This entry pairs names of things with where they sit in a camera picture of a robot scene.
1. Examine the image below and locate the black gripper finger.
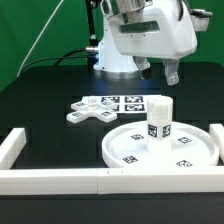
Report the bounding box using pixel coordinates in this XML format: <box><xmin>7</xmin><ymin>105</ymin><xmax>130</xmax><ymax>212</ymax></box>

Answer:
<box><xmin>163</xmin><ymin>59</ymin><xmax>179</xmax><ymax>86</ymax></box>
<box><xmin>134</xmin><ymin>57</ymin><xmax>153</xmax><ymax>80</ymax></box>

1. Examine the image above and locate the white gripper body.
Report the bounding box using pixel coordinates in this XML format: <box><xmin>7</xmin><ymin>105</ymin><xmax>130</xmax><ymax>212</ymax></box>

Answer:
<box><xmin>108</xmin><ymin>0</ymin><xmax>212</xmax><ymax>59</ymax></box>

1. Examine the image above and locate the white cross table base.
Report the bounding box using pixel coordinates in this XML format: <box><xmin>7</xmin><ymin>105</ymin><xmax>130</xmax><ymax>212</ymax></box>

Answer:
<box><xmin>66</xmin><ymin>96</ymin><xmax>117</xmax><ymax>124</ymax></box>

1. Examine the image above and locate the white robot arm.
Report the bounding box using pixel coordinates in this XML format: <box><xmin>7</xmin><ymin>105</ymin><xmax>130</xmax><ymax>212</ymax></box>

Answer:
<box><xmin>87</xmin><ymin>0</ymin><xmax>213</xmax><ymax>86</ymax></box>

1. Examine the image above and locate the white round table top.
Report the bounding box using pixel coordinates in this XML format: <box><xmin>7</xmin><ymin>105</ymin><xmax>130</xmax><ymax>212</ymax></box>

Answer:
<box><xmin>102</xmin><ymin>121</ymin><xmax>219</xmax><ymax>169</ymax></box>

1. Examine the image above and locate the white marker sheet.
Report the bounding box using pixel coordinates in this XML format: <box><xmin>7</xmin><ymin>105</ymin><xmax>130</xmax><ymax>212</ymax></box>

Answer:
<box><xmin>100</xmin><ymin>95</ymin><xmax>149</xmax><ymax>114</ymax></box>

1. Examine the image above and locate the white right fence bar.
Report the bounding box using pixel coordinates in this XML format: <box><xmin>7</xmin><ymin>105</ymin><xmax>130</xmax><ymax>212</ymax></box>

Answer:
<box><xmin>209</xmin><ymin>123</ymin><xmax>224</xmax><ymax>163</ymax></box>

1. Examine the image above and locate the white fence bar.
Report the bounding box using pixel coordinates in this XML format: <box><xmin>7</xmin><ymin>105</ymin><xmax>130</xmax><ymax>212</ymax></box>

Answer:
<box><xmin>209</xmin><ymin>123</ymin><xmax>224</xmax><ymax>163</ymax></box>
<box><xmin>0</xmin><ymin>166</ymin><xmax>224</xmax><ymax>195</ymax></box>
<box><xmin>0</xmin><ymin>128</ymin><xmax>27</xmax><ymax>170</ymax></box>

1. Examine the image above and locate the white front fence bar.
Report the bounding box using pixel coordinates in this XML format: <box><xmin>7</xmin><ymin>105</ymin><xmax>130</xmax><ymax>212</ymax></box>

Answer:
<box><xmin>0</xmin><ymin>166</ymin><xmax>224</xmax><ymax>195</ymax></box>

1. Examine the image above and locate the white left fence bar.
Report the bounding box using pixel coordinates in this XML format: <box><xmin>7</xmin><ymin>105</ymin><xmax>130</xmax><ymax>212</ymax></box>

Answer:
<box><xmin>0</xmin><ymin>128</ymin><xmax>27</xmax><ymax>170</ymax></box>

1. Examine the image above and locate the white thin cable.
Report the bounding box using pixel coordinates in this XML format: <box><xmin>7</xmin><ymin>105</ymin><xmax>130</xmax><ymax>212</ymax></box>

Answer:
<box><xmin>16</xmin><ymin>0</ymin><xmax>64</xmax><ymax>77</ymax></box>

